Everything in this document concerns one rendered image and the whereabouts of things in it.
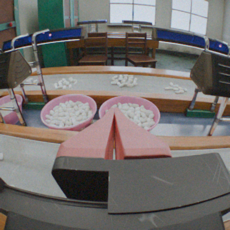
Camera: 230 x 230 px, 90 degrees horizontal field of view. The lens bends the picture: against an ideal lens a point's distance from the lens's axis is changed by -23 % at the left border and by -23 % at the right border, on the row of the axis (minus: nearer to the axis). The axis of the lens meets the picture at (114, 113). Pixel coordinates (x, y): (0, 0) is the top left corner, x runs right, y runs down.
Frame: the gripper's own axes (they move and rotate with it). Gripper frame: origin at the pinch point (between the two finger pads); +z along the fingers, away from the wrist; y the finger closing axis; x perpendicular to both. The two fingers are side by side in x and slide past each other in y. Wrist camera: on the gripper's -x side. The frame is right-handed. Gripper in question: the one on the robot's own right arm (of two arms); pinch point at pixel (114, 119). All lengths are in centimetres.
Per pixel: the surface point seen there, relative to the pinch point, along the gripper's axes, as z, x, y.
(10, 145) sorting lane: 23, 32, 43
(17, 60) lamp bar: 15.7, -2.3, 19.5
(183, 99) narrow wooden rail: 55, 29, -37
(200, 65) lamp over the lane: 14.0, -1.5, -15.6
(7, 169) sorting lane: 11, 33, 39
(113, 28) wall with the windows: 515, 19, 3
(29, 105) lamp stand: 58, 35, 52
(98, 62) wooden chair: 217, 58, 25
